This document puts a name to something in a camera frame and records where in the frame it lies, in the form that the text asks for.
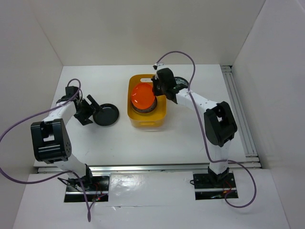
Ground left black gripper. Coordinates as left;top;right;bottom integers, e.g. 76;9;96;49
73;94;102;125

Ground blue patterned plate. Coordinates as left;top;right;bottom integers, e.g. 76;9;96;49
174;76;189;88
131;98;157;114

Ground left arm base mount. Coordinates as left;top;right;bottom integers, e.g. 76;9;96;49
57;175;110;203

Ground aluminium front rail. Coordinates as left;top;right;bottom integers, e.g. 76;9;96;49
37;160;262;174

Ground left base thin wires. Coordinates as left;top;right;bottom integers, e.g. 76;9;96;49
57;176;105;200

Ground purple cable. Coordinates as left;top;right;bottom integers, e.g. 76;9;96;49
0;78;105;222
157;51;257;208

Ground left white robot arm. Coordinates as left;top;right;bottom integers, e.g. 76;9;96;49
30;86;101;190

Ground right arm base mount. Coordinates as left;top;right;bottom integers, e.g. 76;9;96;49
190;173;238;200

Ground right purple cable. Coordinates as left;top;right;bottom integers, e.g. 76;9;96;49
157;51;257;208

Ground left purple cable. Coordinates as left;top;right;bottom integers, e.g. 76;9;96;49
0;78;105;222

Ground orange plate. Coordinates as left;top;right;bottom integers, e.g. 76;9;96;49
131;83;155;109

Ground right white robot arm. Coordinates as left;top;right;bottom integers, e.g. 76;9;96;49
152;68;237;187

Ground yellow plastic bin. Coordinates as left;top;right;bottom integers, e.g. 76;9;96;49
127;74;167;128

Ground black plate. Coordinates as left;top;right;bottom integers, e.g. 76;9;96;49
93;104;120;126

